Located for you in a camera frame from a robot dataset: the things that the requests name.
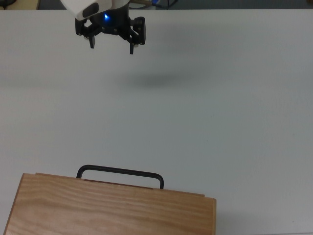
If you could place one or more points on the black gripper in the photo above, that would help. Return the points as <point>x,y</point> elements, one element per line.
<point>115,23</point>

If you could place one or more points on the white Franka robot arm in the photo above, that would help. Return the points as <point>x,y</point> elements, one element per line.
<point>78,7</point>

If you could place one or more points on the tan wooden board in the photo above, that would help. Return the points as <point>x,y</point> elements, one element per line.
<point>17,4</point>

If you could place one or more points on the light wooden cabinet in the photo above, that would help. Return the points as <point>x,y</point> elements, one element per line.
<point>110,210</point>

